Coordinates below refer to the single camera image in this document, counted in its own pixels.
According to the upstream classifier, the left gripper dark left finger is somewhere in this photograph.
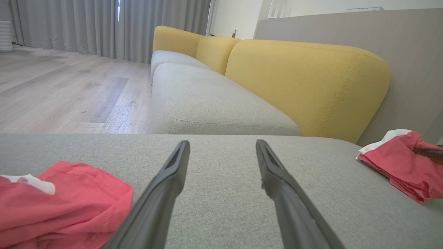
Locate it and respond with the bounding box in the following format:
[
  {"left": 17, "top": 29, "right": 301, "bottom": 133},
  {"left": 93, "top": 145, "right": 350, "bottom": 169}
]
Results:
[{"left": 104, "top": 140, "right": 190, "bottom": 249}]

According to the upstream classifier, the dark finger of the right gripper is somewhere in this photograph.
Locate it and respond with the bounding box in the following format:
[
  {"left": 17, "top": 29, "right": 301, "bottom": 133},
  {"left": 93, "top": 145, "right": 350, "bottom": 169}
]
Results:
[{"left": 413, "top": 148, "right": 443, "bottom": 163}]

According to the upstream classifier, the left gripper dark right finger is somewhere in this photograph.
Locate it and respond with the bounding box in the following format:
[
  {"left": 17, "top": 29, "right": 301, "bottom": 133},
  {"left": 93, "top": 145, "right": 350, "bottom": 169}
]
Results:
[{"left": 256, "top": 139, "right": 345, "bottom": 249}]

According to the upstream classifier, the red garment with white trim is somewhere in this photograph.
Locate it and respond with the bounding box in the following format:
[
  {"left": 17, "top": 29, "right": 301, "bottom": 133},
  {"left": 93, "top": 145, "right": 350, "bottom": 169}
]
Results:
[
  {"left": 0, "top": 161, "right": 134, "bottom": 249},
  {"left": 356, "top": 129, "right": 443, "bottom": 204}
]

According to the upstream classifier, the wide grey sofa ottoman cushion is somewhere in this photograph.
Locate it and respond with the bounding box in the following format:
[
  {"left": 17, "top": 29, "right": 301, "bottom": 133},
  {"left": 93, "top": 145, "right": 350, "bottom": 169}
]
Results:
[{"left": 0, "top": 133, "right": 443, "bottom": 249}]

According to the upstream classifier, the long grey sofa seat cushion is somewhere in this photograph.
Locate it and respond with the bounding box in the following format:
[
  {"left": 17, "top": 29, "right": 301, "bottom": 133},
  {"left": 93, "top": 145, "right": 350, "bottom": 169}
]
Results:
[{"left": 151, "top": 63, "right": 301, "bottom": 136}]

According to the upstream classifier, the wide yellow sofa back cushion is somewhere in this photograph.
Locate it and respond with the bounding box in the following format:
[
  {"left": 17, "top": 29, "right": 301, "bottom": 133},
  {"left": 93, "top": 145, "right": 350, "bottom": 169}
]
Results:
[{"left": 225, "top": 39, "right": 391, "bottom": 144}]

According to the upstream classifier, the short grey sofa seat cushion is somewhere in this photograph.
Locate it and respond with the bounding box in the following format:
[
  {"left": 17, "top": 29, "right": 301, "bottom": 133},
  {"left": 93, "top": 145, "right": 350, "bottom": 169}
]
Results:
[{"left": 150, "top": 50, "right": 212, "bottom": 85}]

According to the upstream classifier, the narrow yellow sofa back cushion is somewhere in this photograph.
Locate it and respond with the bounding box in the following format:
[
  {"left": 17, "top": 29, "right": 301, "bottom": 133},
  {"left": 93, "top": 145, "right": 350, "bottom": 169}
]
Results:
[{"left": 196, "top": 36, "right": 242, "bottom": 76}]

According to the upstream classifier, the yellow sofa armrest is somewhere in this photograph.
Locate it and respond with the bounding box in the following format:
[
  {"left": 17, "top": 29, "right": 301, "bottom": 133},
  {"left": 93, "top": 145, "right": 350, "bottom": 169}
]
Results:
[{"left": 153, "top": 25, "right": 205, "bottom": 58}]

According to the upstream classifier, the grey pleated curtain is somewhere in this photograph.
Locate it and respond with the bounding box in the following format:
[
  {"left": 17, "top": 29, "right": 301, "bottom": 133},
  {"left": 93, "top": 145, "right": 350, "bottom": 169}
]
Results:
[
  {"left": 119, "top": 0, "right": 212, "bottom": 64},
  {"left": 10, "top": 0, "right": 119, "bottom": 59}
]

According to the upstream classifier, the white ribbed plant pot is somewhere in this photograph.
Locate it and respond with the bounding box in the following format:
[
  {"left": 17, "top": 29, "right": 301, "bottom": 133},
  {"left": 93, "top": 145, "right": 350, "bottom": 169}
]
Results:
[{"left": 0, "top": 20, "right": 15, "bottom": 53}]

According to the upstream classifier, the white wire rack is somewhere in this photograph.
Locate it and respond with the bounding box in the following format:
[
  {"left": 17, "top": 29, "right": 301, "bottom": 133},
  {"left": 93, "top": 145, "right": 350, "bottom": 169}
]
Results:
[{"left": 268, "top": 0, "right": 292, "bottom": 19}]

